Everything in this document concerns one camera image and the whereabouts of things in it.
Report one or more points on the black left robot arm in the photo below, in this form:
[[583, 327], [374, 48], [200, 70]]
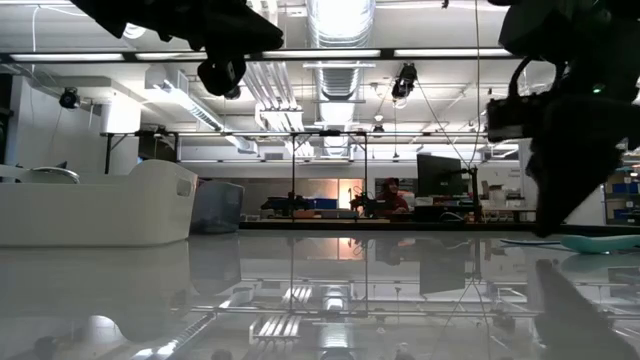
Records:
[[125, 15]]

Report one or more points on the black hanging camera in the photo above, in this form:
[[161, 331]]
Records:
[[405, 82]]

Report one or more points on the shelf with blue boxes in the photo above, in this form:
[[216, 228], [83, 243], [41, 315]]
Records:
[[622, 190]]

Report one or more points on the black background monitor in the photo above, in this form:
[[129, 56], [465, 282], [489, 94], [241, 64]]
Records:
[[440, 175]]

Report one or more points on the white plastic bin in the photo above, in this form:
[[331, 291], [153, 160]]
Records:
[[100, 210]]

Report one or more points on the black overhead crossbar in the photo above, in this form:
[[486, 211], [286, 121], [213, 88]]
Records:
[[130, 56]]

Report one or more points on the grey plastic bin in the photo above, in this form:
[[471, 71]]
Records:
[[217, 207]]

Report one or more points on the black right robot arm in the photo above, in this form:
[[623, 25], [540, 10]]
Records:
[[575, 30]]

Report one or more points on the fluorescent ceiling light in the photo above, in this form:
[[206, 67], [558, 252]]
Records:
[[190, 107]]

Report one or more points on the black metal workstation frame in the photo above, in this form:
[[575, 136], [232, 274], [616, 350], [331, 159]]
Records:
[[293, 175]]

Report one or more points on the black dome camera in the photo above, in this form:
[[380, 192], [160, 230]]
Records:
[[70, 98]]

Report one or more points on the silver ventilation duct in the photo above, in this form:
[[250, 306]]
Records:
[[340, 75]]

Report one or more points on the white wall unit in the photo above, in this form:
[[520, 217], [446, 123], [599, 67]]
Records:
[[120, 117]]

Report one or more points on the person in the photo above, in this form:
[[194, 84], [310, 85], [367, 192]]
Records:
[[392, 200]]

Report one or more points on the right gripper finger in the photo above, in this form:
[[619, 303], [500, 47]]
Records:
[[590, 170], [550, 185]]

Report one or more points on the blue storage bins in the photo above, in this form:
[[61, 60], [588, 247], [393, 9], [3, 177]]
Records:
[[325, 203]]

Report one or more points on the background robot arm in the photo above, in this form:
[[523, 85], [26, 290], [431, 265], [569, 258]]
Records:
[[362, 204], [285, 202]]

